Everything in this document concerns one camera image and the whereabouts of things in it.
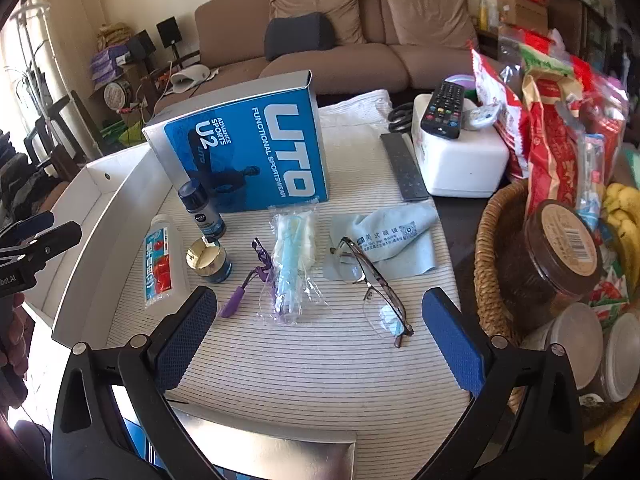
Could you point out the white cardboard box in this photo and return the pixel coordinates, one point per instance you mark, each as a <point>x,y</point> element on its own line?
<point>100,195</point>

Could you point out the wicker basket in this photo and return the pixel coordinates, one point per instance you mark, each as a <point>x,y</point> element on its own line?
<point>492,240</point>

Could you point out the clear bag of red snacks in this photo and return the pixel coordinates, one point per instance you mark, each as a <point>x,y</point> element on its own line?
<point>605,115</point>

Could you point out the light blue plastic bag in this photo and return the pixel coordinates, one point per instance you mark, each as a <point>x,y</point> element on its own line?
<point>395,235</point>

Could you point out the white tissue box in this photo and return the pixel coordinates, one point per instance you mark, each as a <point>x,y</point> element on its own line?
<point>460,165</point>

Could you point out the white massager device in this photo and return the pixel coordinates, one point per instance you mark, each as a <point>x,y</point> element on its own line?
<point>187,80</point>

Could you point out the stack of purple boxes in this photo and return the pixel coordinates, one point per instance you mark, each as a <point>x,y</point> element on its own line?
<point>107,62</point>

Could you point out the black speaker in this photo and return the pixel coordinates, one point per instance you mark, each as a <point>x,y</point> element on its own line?
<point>141,45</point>
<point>169,32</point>

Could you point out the black scissors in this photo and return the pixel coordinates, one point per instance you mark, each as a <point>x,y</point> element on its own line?
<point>400,120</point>

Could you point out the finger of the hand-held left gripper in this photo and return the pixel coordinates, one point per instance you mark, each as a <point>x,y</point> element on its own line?
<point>50,244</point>
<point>30,225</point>

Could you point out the clear bag with toothbrush kit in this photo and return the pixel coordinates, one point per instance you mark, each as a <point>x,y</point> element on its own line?
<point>292,250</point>

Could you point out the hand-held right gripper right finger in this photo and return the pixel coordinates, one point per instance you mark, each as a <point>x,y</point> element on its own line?
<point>452,345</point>

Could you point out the red white snack packet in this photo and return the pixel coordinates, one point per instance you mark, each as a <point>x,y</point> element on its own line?
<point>500,125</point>

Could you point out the brown lidded jar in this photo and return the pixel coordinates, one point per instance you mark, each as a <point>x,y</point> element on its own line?
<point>545,270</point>

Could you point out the banana bunch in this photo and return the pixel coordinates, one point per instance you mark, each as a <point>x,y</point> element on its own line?
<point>620,210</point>

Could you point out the white waffle towel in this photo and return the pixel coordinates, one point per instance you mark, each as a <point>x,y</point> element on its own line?
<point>355,105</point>

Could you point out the grey slim remote control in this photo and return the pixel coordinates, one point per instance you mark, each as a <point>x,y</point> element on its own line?
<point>405,170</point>

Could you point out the pile of dark clothes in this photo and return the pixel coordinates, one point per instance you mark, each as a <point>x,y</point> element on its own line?
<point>25,165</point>

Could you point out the white-lidded jar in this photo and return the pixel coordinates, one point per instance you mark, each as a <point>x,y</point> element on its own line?
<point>565,345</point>
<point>622,355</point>

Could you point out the striped white table mat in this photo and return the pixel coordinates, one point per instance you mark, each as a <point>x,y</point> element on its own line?
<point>310,370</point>

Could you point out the dark grey cushion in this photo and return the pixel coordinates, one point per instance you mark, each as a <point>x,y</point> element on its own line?
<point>297,35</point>

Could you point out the red orange snack packet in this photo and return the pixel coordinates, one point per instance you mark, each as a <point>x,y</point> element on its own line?
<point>550,150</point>

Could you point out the single yellow banana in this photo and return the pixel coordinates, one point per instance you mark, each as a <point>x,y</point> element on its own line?
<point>615,425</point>

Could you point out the thin-framed eyeglasses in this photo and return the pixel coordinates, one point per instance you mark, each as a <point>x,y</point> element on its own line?
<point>390,325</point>

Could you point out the clear bottle with red label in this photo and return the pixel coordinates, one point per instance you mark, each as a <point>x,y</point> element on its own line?
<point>162,260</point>

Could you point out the round metal tin lid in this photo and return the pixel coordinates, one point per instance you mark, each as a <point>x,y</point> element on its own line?
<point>205,257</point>

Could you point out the round cookie tin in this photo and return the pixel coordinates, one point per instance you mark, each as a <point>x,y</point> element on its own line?
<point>117,95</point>

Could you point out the dark blue spray bottle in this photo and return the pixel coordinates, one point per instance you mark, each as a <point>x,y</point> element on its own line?
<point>202,215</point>

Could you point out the brown sofa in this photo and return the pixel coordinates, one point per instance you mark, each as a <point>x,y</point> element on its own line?
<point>325,67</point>

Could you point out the blue silver printed box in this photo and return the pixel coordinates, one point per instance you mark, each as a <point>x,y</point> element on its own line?
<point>280,150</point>

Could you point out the person's left hand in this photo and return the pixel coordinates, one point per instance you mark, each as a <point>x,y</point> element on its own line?
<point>22,320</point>

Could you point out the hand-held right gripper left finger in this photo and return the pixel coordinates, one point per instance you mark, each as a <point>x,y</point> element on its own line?
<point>185,335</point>

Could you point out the brown cardboard carton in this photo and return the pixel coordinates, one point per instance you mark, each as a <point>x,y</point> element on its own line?
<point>522,7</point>

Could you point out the black remote control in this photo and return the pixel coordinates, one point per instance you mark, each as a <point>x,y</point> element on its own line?
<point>442,110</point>

